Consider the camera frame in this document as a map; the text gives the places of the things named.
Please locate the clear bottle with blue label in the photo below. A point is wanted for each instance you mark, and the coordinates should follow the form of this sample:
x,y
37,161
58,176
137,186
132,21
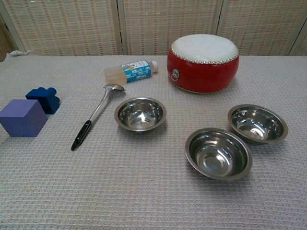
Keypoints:
x,y
134,72

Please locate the small deep steel bowl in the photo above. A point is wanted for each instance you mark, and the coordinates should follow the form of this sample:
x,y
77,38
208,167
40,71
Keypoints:
x,y
140,117

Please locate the wide steel bowl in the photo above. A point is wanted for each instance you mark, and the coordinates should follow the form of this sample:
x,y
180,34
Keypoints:
x,y
218,155

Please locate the woven bamboo screen panel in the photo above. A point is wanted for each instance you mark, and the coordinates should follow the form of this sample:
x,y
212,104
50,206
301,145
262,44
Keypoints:
x,y
67,26
5,40
301,43
168,21
259,26

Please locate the beige waffle-weave tablecloth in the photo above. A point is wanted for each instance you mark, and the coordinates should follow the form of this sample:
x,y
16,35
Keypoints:
x,y
153,191

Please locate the red drum with white skin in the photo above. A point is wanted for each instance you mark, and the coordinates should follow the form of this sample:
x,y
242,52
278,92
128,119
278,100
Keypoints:
x,y
204,74

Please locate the shallow steel bowl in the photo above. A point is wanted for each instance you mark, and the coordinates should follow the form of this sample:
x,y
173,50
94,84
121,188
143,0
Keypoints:
x,y
257,124

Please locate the purple cube block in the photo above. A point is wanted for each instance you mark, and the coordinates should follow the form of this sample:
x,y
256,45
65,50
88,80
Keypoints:
x,y
21,119

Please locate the dark blue toy brick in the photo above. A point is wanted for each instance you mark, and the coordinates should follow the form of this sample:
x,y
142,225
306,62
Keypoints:
x,y
51,103

